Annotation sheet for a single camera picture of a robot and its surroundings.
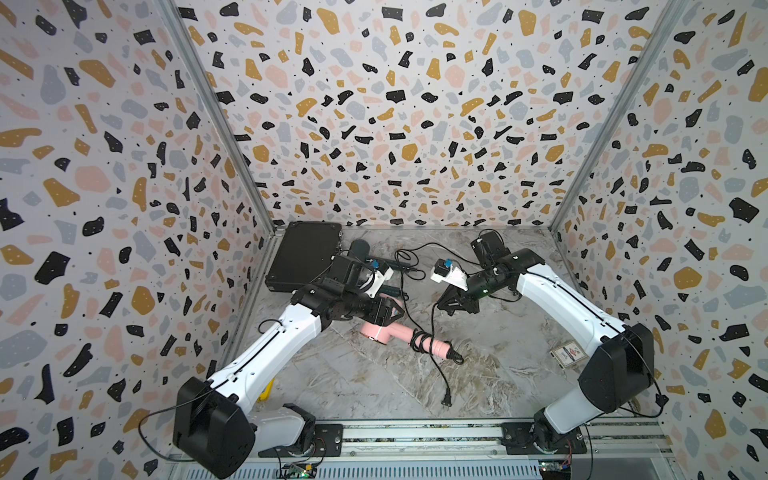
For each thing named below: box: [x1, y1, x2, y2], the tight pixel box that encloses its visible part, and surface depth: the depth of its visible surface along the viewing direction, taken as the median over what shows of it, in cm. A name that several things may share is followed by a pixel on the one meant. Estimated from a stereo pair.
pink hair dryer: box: [360, 322, 451, 359], surface depth 70 cm
